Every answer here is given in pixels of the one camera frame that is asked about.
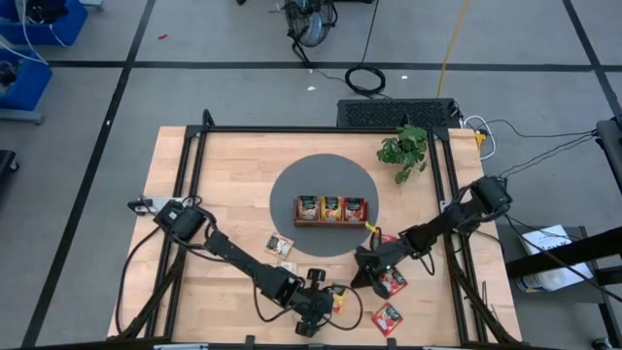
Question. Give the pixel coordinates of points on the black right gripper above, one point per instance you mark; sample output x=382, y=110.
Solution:
x=379, y=260

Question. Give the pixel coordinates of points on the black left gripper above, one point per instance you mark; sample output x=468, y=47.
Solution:
x=313, y=304

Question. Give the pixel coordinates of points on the mango tea packet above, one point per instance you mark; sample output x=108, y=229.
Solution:
x=339, y=302
x=331, y=209

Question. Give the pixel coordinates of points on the wooden tea organiser box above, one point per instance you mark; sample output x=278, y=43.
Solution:
x=330, y=223

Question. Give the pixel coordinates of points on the apple cinnamon tea packet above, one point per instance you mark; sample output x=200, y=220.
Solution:
x=307, y=208
x=279, y=244

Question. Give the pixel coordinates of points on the strawberry tea packet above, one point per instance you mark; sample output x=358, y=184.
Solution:
x=389, y=238
x=387, y=318
x=396, y=282
x=354, y=210

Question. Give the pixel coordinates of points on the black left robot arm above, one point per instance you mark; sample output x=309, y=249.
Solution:
x=233, y=253

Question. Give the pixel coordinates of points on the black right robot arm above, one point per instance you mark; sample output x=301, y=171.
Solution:
x=447, y=223

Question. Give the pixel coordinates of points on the grey round woven placemat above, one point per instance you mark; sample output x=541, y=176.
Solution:
x=301, y=175

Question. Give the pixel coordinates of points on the green potted plant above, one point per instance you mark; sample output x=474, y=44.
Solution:
x=405, y=148

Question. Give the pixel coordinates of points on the grey side table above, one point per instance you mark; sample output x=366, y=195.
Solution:
x=510, y=233

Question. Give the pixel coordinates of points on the black perforated computer case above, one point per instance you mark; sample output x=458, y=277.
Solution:
x=398, y=113

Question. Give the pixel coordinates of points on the white paper sheet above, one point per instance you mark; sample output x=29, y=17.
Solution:
x=544, y=238

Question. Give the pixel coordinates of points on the black metal bar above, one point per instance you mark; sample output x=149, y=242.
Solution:
x=563, y=255

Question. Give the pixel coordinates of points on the black floor fan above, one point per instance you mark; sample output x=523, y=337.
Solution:
x=311, y=22

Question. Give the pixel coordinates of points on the red floor scrap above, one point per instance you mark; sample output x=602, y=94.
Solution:
x=162, y=36

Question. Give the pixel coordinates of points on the black floor item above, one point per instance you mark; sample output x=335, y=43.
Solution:
x=6, y=163

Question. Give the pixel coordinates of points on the blue bin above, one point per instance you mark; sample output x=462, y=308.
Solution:
x=24, y=82
x=58, y=24

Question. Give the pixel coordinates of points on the black aluminium table frame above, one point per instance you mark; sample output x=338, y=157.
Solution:
x=311, y=129

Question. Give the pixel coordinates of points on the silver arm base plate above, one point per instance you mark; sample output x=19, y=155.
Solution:
x=155, y=201

